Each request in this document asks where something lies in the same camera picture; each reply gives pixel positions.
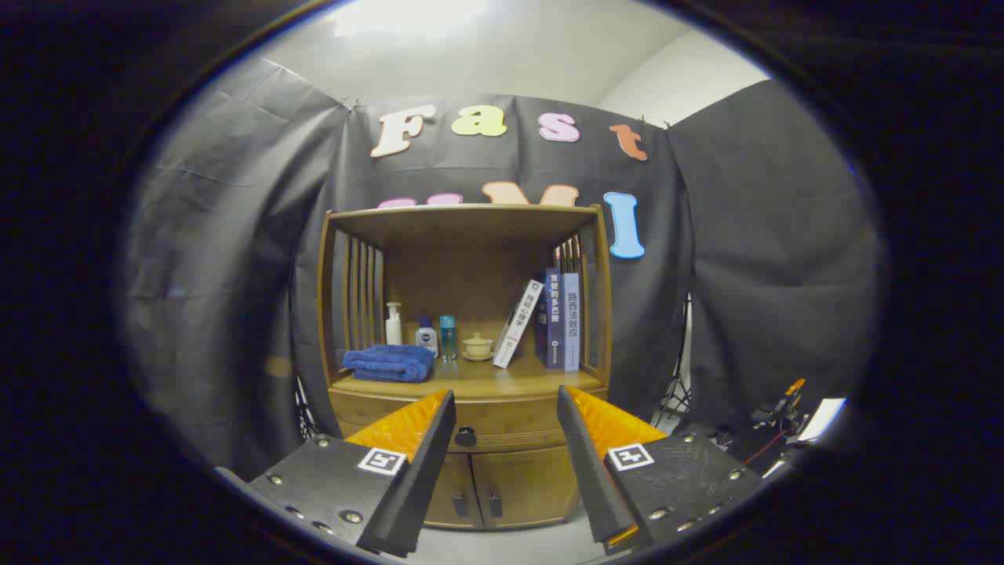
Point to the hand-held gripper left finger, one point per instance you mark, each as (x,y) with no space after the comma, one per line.
(427,471)

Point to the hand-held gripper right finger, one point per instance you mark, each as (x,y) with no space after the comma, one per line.
(588,471)

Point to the black round drawer knob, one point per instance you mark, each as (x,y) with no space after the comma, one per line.
(466,436)

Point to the wooden countertop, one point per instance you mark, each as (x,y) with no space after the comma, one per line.
(486,380)

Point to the wooden cabinet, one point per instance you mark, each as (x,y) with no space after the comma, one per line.
(471,267)

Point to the blue folded towel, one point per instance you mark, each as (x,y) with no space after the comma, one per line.
(388,362)

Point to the black tripod stand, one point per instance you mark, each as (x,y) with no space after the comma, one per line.
(676,392)

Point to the white bottle with blue cap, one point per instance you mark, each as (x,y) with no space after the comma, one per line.
(426,339)

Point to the cream lidded teacup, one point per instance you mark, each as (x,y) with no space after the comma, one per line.
(477,346)

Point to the clear blue bottle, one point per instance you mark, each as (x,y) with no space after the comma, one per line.
(447,337)

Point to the white pump bottle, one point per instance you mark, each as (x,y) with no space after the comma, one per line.
(394,329)

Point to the pale lavender book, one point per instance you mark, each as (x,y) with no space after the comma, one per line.
(572,322)

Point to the dark blue book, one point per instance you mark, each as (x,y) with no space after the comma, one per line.
(553,322)

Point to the white book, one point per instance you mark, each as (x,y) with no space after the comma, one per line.
(518,323)

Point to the black device with orange tip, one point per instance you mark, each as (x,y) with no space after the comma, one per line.
(784,404)

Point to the white board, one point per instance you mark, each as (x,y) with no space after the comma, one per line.
(827,416)

